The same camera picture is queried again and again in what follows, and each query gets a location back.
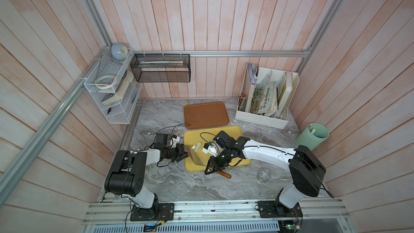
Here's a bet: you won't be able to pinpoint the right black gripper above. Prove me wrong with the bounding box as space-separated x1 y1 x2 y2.
203 148 233 174

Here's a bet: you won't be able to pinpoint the metal dough scraper wooden handle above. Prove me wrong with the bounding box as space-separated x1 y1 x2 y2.
189 148 232 179

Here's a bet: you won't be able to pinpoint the white dough trimming strip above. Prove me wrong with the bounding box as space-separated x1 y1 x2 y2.
191 142 201 152

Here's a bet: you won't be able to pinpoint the yellow plastic tray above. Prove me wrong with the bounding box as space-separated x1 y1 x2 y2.
184 126 243 172

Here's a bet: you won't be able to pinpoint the clear glass bowl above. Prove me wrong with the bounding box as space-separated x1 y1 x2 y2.
257 167 271 182

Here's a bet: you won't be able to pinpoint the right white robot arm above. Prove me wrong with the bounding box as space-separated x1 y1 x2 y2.
202 131 326 211

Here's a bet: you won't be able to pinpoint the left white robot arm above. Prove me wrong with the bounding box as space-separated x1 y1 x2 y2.
104 133 189 209

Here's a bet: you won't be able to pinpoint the white tape roll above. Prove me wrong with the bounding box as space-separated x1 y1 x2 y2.
94 74 116 90

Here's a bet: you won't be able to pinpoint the brown plastic tray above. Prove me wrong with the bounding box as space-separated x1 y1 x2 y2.
184 101 230 129

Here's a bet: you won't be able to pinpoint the pens in organizer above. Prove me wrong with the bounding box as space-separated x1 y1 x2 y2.
238 94 246 111

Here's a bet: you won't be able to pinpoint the illustrated picture book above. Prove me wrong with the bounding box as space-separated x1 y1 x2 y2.
250 82 278 114

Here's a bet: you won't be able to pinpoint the white desk file organizer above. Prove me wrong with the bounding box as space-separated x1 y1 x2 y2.
235 63 299 129

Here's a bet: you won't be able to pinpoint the green plastic cup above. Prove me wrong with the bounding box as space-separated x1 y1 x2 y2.
296 123 329 151

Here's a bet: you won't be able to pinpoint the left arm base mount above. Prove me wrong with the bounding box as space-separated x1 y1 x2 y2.
130 199 175 222

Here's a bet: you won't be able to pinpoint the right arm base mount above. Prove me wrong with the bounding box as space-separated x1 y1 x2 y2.
255 200 303 219

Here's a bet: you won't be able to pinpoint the black mesh wall basket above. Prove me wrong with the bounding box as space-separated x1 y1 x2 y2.
130 53 191 83

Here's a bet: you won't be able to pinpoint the book on wire shelf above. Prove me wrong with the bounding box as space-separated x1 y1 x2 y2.
101 69 134 105

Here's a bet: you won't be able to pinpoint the white wire wall shelf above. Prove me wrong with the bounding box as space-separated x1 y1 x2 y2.
84 47 142 125

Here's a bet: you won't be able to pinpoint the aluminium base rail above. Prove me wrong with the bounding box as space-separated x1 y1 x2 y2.
80 197 356 233

